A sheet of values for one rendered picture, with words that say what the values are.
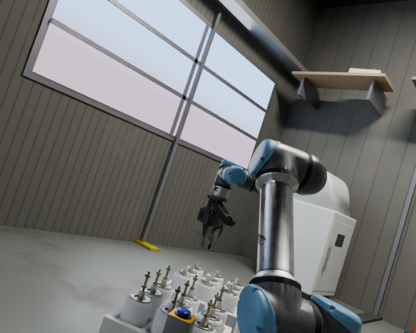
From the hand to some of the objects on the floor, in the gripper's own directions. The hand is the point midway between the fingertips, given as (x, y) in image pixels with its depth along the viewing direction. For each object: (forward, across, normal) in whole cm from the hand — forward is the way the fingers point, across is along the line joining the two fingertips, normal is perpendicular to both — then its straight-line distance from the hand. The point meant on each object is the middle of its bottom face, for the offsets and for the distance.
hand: (207, 246), depth 148 cm
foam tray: (+46, +9, +6) cm, 48 cm away
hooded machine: (+46, -234, -106) cm, 261 cm away
